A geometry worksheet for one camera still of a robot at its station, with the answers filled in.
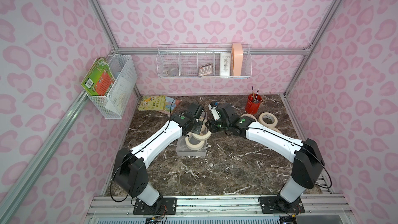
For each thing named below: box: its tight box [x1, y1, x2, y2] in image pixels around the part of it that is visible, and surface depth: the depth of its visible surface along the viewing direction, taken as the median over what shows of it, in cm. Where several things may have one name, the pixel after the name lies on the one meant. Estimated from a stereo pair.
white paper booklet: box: [104, 76, 132, 112], surface depth 87 cm
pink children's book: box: [165, 95, 178, 114], surface depth 116 cm
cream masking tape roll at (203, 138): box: [185, 131, 212, 145], surface depth 83 cm
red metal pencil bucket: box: [245, 93, 263, 115], surface depth 106 cm
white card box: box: [219, 52, 232, 76], surface depth 95 cm
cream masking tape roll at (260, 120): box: [258, 112, 278, 128], surface depth 103 cm
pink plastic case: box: [231, 43, 244, 77], surface depth 84 cm
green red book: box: [80, 56, 116, 96], surface depth 73 cm
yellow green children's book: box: [137, 94, 166, 111], surface depth 118 cm
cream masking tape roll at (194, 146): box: [185, 133, 206, 151], surface depth 93 cm
